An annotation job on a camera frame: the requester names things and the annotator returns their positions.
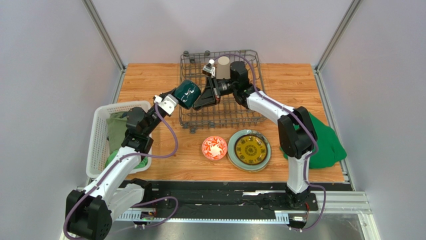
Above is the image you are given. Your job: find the beige upside-down cup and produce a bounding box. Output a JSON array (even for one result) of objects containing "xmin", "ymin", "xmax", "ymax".
[{"xmin": 215, "ymin": 56, "xmax": 231, "ymax": 80}]

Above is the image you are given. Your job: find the dark green mug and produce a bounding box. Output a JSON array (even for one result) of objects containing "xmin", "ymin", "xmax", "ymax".
[{"xmin": 172, "ymin": 79, "xmax": 201, "ymax": 110}]

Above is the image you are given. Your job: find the white red patterned bowl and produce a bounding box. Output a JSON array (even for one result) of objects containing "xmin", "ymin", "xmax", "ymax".
[{"xmin": 201, "ymin": 136, "xmax": 228, "ymax": 161}]

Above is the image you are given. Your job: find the yellow patterned plate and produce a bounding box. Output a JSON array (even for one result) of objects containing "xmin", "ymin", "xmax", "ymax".
[{"xmin": 234, "ymin": 134, "xmax": 268, "ymax": 166}]

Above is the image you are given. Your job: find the light blue flower plate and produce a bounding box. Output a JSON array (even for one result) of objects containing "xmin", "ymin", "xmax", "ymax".
[{"xmin": 227, "ymin": 129, "xmax": 272, "ymax": 173}]

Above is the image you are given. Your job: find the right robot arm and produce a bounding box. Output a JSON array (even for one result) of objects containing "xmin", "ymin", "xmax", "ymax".
[{"xmin": 193, "ymin": 59, "xmax": 319, "ymax": 209}]

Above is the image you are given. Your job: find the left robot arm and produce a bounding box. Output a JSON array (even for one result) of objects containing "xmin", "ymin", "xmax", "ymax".
[{"xmin": 62, "ymin": 88, "xmax": 194, "ymax": 240}]

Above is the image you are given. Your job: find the olive green folded cloth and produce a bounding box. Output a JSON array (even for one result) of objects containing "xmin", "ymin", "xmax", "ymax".
[{"xmin": 106, "ymin": 111, "xmax": 128, "ymax": 154}]

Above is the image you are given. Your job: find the bright green crumpled cloth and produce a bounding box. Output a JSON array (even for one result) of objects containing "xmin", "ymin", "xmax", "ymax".
[{"xmin": 104, "ymin": 149, "xmax": 152, "ymax": 172}]

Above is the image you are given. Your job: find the white plastic basket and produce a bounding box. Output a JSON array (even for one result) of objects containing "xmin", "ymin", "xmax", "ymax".
[{"xmin": 86, "ymin": 100, "xmax": 152, "ymax": 179}]

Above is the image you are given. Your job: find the green cloth on table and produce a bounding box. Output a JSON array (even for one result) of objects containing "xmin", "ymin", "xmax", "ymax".
[{"xmin": 279, "ymin": 111, "xmax": 348, "ymax": 170}]

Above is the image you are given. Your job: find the grey wire dish rack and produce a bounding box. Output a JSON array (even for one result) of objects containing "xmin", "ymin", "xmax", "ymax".
[{"xmin": 178, "ymin": 49, "xmax": 266, "ymax": 134}]

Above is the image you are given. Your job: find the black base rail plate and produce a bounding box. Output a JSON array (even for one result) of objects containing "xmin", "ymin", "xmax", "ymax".
[{"xmin": 142, "ymin": 181, "xmax": 351, "ymax": 221}]

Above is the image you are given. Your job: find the left aluminium frame post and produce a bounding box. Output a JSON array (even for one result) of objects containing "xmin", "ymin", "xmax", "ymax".
[{"xmin": 82, "ymin": 0, "xmax": 126, "ymax": 73}]

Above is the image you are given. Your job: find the aluminium frame post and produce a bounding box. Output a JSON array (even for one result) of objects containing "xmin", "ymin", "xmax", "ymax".
[
  {"xmin": 314, "ymin": 0, "xmax": 363, "ymax": 73},
  {"xmin": 82, "ymin": 0, "xmax": 126, "ymax": 73}
]

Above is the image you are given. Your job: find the right aluminium frame post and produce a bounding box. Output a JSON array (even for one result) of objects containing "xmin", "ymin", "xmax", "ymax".
[{"xmin": 314, "ymin": 0, "xmax": 363, "ymax": 73}]

